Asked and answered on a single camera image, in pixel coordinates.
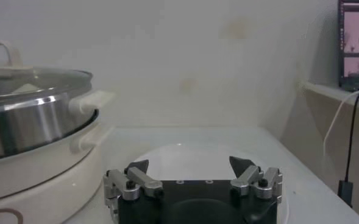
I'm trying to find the cream electric cooker base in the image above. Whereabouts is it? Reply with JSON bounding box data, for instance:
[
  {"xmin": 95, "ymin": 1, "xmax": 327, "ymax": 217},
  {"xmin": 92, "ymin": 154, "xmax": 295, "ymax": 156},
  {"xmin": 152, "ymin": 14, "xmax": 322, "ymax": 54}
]
[{"xmin": 0, "ymin": 111, "xmax": 115, "ymax": 224}]

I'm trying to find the white oval plate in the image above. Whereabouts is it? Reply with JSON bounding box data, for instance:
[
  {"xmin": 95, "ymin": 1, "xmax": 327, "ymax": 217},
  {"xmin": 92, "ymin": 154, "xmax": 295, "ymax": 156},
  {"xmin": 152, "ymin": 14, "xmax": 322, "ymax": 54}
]
[{"xmin": 133, "ymin": 142, "xmax": 290, "ymax": 224}]

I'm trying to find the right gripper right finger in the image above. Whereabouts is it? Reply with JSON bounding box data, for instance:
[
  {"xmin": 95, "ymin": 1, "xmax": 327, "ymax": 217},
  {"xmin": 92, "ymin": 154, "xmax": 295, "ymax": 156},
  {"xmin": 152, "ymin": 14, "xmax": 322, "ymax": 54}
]
[{"xmin": 229, "ymin": 155, "xmax": 283, "ymax": 203}]

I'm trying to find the stainless steel steamer basket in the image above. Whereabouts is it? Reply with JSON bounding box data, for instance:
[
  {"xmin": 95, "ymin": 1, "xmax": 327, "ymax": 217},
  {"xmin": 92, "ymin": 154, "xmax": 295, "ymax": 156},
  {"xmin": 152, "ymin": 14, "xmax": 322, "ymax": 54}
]
[{"xmin": 0, "ymin": 89, "xmax": 116, "ymax": 162}]

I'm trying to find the black cable with adapter block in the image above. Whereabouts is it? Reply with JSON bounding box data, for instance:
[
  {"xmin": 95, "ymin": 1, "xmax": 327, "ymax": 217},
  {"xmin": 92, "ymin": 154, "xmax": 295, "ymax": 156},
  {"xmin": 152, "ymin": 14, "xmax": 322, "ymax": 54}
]
[{"xmin": 337, "ymin": 92, "xmax": 359, "ymax": 208}]

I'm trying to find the white hanging cable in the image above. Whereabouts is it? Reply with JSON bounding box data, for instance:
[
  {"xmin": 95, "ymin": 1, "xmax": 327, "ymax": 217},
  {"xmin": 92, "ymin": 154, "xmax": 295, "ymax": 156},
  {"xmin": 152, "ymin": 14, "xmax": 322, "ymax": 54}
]
[{"xmin": 322, "ymin": 89, "xmax": 359, "ymax": 159}]

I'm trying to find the round glass pot lid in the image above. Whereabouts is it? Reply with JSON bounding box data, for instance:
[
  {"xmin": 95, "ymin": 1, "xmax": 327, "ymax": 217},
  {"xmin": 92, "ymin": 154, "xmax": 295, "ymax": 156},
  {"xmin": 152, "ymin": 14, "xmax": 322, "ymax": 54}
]
[{"xmin": 0, "ymin": 40, "xmax": 94, "ymax": 106}]

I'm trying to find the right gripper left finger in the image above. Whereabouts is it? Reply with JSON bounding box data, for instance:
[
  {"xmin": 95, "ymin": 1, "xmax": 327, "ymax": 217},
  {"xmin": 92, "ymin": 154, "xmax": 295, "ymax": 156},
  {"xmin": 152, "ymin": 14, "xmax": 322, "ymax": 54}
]
[{"xmin": 102, "ymin": 159, "xmax": 165, "ymax": 201}]

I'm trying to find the white side table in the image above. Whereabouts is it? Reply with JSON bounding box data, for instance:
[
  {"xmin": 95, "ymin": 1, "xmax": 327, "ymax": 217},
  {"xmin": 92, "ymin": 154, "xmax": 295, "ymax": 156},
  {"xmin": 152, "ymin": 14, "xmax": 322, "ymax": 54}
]
[{"xmin": 299, "ymin": 80, "xmax": 359, "ymax": 113}]

